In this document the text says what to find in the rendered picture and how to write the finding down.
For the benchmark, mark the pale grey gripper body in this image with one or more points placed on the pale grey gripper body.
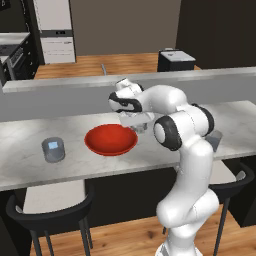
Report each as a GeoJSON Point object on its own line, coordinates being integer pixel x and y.
{"type": "Point", "coordinates": [136, 118]}

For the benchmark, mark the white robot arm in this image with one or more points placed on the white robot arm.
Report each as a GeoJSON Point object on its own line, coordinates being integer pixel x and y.
{"type": "Point", "coordinates": [195, 166]}

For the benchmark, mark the red bowl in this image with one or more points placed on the red bowl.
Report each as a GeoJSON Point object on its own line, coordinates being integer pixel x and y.
{"type": "Point", "coordinates": [111, 140]}

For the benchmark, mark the pale blue ice cube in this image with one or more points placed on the pale blue ice cube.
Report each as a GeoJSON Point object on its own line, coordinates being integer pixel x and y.
{"type": "Point", "coordinates": [53, 145]}

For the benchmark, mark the grey tap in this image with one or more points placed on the grey tap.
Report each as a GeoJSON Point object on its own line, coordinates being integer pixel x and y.
{"type": "Point", "coordinates": [104, 69]}

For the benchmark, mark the black box with grey top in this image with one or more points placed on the black box with grey top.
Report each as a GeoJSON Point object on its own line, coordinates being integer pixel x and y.
{"type": "Point", "coordinates": [175, 61]}

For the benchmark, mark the black chair with white seat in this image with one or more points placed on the black chair with white seat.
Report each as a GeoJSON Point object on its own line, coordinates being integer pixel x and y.
{"type": "Point", "coordinates": [53, 196]}
{"type": "Point", "coordinates": [230, 180]}

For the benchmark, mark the dark tall cupboards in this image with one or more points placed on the dark tall cupboards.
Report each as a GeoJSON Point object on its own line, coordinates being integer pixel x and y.
{"type": "Point", "coordinates": [220, 31]}

